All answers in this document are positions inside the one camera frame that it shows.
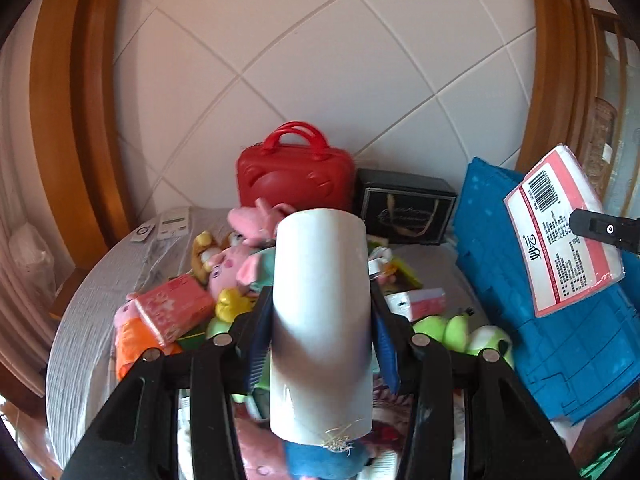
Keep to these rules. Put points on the small white remote control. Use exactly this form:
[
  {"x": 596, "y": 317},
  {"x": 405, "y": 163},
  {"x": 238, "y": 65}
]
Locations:
[{"x": 142, "y": 233}]

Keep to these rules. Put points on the black gift box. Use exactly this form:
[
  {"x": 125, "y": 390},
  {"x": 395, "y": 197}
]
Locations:
[{"x": 405, "y": 210}]

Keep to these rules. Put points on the red plastic carry case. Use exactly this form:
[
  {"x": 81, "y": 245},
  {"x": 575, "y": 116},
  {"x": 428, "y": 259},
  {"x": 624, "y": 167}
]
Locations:
[{"x": 295, "y": 175}]

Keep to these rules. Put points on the green plush toy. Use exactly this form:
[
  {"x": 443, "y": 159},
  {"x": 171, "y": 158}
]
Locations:
[{"x": 450, "y": 332}]

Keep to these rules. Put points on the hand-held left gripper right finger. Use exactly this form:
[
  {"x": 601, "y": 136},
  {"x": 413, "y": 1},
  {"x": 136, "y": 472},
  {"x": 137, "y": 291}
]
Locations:
[{"x": 385, "y": 347}]

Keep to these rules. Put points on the grey cloth covered desktop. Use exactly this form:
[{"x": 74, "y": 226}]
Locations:
[{"x": 85, "y": 320}]

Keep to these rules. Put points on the light pink plush toy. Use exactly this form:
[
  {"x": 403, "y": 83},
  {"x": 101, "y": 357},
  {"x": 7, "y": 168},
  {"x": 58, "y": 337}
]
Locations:
[{"x": 257, "y": 452}]

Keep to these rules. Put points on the teal dress pig plush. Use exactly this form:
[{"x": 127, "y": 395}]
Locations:
[{"x": 262, "y": 267}]

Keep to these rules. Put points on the white tissue pack pink label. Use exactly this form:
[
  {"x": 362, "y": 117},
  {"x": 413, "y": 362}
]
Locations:
[{"x": 555, "y": 200}]

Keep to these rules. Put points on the pink and white box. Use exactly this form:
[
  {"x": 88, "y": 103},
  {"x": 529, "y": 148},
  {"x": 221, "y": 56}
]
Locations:
[{"x": 422, "y": 305}]

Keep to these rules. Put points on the brown and yellow plush toy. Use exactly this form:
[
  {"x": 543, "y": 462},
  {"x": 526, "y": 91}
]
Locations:
[{"x": 204, "y": 255}]

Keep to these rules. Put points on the wooden door frame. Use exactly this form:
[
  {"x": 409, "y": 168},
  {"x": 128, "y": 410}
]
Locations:
[
  {"x": 555, "y": 60},
  {"x": 65, "y": 110}
]

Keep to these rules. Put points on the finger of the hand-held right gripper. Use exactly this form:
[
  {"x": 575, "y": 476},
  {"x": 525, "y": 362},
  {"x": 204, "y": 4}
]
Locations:
[{"x": 595, "y": 225}]

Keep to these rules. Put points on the blue plush toy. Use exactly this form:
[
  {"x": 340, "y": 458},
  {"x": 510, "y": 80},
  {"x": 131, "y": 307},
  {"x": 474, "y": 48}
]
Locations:
[{"x": 320, "y": 460}]

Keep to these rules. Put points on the large white remote control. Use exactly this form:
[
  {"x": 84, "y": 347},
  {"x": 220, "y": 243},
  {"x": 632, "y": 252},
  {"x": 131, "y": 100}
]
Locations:
[{"x": 173, "y": 222}]

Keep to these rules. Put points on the orange dress pig plush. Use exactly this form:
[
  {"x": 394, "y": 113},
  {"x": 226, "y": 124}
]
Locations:
[{"x": 131, "y": 345}]

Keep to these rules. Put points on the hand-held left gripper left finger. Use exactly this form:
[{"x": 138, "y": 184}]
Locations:
[{"x": 257, "y": 350}]

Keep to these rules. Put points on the pink floral tissue pack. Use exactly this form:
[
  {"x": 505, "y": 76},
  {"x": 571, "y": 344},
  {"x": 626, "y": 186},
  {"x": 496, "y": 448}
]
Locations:
[{"x": 172, "y": 310}]

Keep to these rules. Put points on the white plastic bottle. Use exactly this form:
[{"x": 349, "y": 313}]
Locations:
[{"x": 320, "y": 320}]

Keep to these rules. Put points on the yellow toy duck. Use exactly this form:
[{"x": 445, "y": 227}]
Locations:
[{"x": 231, "y": 305}]

